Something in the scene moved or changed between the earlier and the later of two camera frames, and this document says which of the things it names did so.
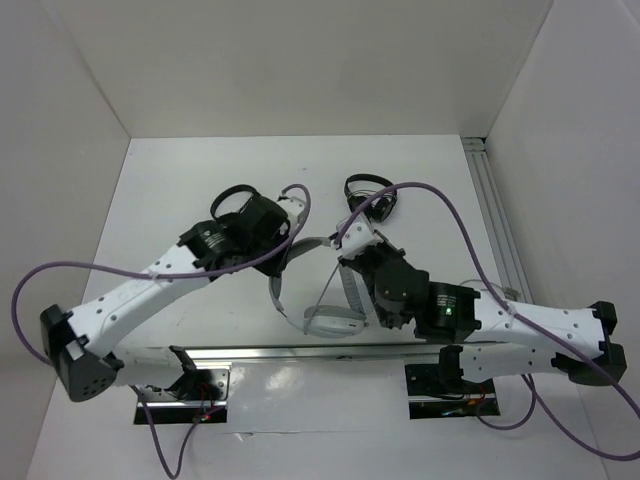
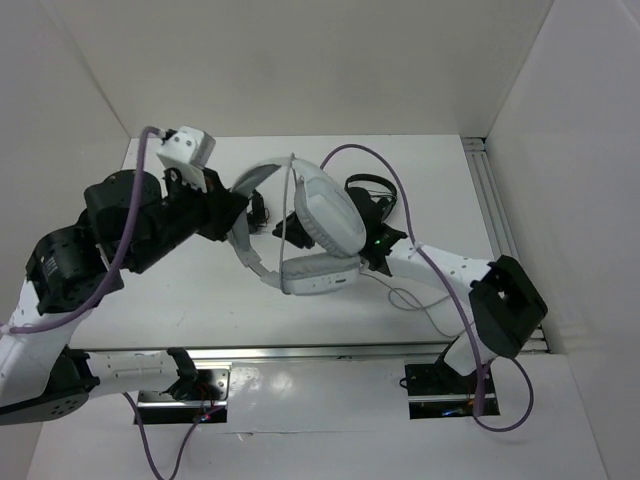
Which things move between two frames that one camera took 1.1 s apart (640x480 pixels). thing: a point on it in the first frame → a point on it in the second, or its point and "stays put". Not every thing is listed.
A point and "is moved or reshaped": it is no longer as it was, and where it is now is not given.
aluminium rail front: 202,355 stays put
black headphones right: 379,209 stays put
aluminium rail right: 508,263 stays put
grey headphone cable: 338,264 is moved or reshaped
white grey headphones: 326,321 → 332,216
